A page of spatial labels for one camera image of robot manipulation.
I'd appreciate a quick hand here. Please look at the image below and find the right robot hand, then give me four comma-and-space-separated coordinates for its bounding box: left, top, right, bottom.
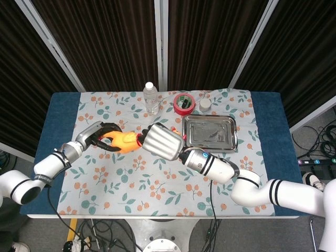
135, 122, 186, 161

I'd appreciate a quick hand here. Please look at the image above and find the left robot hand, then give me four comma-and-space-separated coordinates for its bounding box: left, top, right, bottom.
75, 120, 124, 153

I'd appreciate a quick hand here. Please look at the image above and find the orange rubber chicken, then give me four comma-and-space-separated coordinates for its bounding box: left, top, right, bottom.
103, 125, 188, 154

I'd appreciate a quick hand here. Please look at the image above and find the stainless steel tray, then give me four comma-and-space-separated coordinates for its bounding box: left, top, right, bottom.
182, 114, 238, 153

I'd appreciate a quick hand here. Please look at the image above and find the red tape roll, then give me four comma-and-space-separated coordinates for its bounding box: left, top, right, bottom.
173, 93, 196, 116

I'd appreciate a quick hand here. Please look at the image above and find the clear plastic water bottle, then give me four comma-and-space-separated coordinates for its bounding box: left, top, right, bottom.
142, 81, 160, 116

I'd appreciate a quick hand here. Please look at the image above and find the floral print tablecloth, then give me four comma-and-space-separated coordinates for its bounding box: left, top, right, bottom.
57, 88, 276, 217

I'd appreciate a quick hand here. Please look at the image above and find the small white jar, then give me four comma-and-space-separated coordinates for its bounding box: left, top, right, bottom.
198, 98, 212, 112

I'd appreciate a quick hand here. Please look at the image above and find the white table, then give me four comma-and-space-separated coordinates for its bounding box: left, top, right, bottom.
26, 214, 300, 220

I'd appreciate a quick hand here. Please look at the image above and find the dark corrugated partition panel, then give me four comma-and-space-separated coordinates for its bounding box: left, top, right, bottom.
0, 0, 86, 163
160, 0, 280, 90
15, 0, 162, 92
228, 0, 336, 133

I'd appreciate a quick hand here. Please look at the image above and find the yellow bar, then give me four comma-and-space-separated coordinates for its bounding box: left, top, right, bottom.
66, 219, 78, 242

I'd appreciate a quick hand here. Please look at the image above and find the blue table mat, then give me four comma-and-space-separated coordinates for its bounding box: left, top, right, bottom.
20, 91, 312, 217

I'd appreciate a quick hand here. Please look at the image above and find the white sneaker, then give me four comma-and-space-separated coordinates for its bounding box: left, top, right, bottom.
12, 241, 31, 252
301, 172, 327, 191

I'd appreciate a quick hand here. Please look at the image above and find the black power strip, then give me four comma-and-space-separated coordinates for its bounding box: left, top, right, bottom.
298, 156, 336, 166

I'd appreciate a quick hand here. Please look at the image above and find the chrome chair leg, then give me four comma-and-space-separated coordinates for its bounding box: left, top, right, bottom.
309, 217, 316, 252

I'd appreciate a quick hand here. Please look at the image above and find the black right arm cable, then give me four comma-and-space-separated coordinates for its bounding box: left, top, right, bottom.
206, 178, 220, 252

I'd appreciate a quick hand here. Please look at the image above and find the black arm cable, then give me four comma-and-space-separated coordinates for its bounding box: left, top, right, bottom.
46, 183, 89, 252
206, 178, 220, 252

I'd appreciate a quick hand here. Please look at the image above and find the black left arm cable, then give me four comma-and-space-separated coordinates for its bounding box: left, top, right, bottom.
46, 183, 89, 252

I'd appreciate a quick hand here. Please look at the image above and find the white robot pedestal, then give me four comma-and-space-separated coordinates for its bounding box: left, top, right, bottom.
125, 218, 202, 252

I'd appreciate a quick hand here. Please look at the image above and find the black floor cable tangle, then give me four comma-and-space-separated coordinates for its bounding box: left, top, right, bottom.
76, 219, 137, 252

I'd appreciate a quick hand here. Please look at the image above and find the black cable bundle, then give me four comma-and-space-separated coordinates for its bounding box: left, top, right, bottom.
290, 122, 336, 161

